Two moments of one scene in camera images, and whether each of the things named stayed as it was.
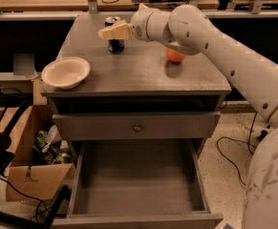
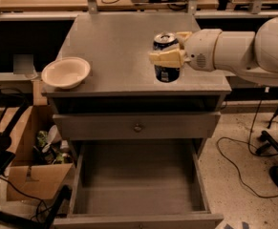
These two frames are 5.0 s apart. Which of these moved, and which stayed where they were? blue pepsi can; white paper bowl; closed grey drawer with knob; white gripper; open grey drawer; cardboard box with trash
Moved: white gripper; blue pepsi can
Stayed: open grey drawer; cardboard box with trash; closed grey drawer with knob; white paper bowl
